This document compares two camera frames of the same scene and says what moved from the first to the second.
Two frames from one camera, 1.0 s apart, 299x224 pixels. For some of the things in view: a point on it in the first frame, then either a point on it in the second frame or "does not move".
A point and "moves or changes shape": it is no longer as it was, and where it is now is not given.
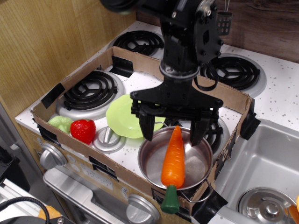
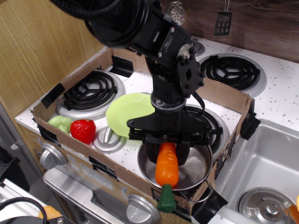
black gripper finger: [198, 128] -> [182, 151]
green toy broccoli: [62, 122] does not move
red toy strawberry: [83, 130] does not move
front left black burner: [92, 90] does not move
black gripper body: [174, 98] -> [171, 123]
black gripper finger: [147, 125] -> [153, 150]
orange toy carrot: [172, 171] moves or changes shape
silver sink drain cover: [266, 205] does not move
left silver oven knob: [51, 157] does not move
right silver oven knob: [141, 211] does not move
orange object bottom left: [53, 213] does not move
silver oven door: [85, 202] does not move
